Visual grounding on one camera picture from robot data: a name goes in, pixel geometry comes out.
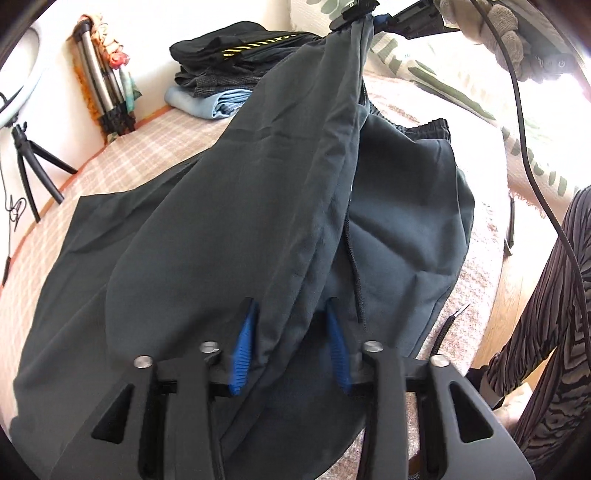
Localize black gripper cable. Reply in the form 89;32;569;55
469;0;591;342

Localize ring light power cable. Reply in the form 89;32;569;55
0;156;28;287

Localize light blue folded garment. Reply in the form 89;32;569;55
164;87;252;120

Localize black folded garment yellow trim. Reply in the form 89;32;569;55
169;21;321;74

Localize silver folded tripod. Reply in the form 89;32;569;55
72;20;137;137

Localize green white patterned pillow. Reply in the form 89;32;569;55
290;0;591;200

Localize zebra striped trouser leg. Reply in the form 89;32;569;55
467;189;590;479

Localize white ring light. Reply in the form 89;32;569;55
1;23;46;128

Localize right gloved hand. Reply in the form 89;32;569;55
435;0;540;81

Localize pink plaid bed cover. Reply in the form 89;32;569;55
1;71;508;427

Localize dark grey pants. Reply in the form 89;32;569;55
10;17;475;479

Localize black mini tripod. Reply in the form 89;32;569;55
11;124;78;223

